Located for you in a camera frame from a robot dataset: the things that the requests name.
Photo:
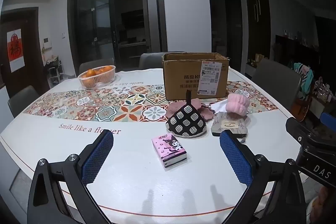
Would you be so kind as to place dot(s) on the white shoe rack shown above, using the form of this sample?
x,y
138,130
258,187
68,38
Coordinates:
x,y
55,71

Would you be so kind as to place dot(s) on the pink fluffy headband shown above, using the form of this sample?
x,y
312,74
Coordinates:
x,y
237,104

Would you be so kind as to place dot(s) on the dark sideboard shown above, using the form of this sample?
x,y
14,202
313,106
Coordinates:
x,y
291,50

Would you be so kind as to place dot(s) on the person's right forearm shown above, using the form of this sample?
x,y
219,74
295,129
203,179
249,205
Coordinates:
x,y
326,200

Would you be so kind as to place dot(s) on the white intercom panel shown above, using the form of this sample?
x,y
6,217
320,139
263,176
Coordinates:
x,y
47,43

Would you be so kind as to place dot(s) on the dark wooden door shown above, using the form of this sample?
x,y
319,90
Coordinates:
x,y
31,61

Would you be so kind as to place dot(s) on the dusty pink cloth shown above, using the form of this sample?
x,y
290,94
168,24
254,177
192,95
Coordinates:
x,y
176,107

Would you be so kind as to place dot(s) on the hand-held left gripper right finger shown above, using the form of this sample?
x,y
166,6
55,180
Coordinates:
x,y
235,158

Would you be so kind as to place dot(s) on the dark interior door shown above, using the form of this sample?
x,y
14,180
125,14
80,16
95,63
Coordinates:
x,y
233,35

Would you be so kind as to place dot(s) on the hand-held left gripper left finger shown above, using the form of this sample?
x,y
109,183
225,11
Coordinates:
x,y
97,158

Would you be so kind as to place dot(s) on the colourful printed cloth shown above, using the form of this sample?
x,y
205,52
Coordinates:
x,y
304,77

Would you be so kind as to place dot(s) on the red and white door poster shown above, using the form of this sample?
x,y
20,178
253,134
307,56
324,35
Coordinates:
x,y
16,50

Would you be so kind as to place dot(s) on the floral fabric tissue pouch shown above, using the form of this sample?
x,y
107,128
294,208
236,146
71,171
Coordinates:
x,y
231,125

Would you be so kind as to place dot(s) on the low white cabinet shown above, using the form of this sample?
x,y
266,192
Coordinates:
x,y
252,68

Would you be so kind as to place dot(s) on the black dotted oven mitt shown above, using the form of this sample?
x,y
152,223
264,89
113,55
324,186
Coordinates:
x,y
183,121

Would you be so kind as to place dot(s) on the yellow gift box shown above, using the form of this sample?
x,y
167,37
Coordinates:
x,y
260,58

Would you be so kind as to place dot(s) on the dark sliding glass door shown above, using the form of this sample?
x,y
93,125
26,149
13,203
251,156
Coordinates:
x,y
92,24

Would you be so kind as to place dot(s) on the white plastic basket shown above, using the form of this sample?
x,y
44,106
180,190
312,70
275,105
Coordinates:
x,y
101,81

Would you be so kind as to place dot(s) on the pile of oranges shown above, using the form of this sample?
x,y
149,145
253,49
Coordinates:
x,y
95,71

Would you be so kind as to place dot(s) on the brown cardboard box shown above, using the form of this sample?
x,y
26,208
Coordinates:
x,y
181,74

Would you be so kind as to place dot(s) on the pink tissue packet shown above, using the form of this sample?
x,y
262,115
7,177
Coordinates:
x,y
168,149

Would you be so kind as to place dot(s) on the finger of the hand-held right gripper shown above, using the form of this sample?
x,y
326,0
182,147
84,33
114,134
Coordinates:
x,y
329,121
302,130

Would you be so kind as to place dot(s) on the grey dining chair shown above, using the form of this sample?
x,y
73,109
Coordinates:
x,y
151,61
275,85
22,102
95,65

